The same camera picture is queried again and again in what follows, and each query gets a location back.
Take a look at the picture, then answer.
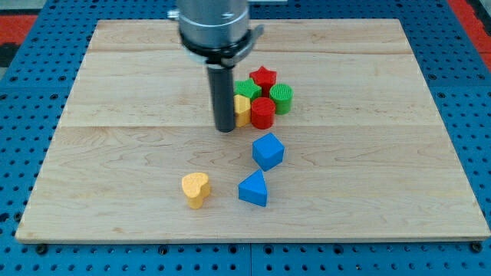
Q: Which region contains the blue triangle block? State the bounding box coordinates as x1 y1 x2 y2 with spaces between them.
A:
238 169 268 207

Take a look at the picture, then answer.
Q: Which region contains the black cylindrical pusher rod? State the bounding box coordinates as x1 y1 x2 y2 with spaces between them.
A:
207 65 236 133

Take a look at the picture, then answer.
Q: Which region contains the light wooden board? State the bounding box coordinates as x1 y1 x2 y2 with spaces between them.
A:
16 19 490 244

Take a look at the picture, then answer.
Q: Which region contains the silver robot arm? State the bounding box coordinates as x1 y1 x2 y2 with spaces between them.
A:
167 0 264 133

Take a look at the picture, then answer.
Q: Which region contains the yellow heart block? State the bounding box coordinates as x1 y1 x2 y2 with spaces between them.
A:
181 172 211 209

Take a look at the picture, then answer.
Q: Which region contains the red cylinder block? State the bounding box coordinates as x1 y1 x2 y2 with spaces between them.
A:
251 97 275 130

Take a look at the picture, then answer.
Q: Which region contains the red star block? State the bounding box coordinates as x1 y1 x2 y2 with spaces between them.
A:
249 66 277 97

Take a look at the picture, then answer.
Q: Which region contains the green star block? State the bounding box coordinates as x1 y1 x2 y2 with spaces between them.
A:
234 78 262 100

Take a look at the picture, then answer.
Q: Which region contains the blue cube block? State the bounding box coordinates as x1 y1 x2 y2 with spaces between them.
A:
252 133 285 171

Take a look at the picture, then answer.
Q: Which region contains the yellow pentagon block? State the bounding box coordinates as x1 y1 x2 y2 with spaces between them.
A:
234 94 251 127

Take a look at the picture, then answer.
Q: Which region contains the green cylinder block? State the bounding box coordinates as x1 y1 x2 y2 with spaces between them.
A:
269 84 294 115

